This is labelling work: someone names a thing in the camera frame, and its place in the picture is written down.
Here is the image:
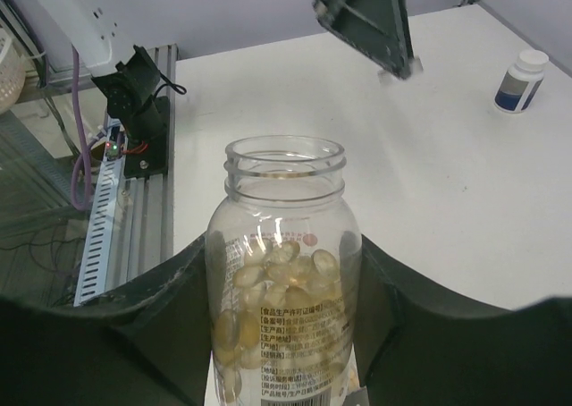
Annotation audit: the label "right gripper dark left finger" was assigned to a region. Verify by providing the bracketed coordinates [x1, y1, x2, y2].
[1, 238, 211, 405]

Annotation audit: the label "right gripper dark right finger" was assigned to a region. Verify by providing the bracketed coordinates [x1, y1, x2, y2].
[355, 240, 571, 405]

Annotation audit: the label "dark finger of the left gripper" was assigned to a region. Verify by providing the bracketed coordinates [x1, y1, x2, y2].
[313, 0, 423, 80]

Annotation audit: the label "clear glass pill bottle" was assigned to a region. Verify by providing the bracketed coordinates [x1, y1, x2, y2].
[205, 135, 362, 405]

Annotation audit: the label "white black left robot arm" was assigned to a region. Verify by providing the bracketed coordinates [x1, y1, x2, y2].
[38, 0, 421, 142]

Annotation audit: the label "white-capped dark pill bottle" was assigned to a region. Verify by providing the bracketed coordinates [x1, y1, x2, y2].
[494, 49, 550, 114]

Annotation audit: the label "white woven basket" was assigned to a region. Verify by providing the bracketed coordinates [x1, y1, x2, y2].
[0, 29, 26, 114]

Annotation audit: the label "white slotted cable duct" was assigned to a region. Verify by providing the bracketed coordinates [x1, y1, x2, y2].
[73, 122, 123, 307]

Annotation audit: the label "aluminium mounting rail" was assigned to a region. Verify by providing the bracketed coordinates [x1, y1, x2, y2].
[120, 43, 180, 286]

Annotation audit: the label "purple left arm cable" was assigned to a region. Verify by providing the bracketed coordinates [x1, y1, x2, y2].
[69, 47, 113, 213]

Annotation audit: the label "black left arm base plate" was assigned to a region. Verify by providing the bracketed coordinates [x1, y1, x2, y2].
[123, 96, 171, 179]

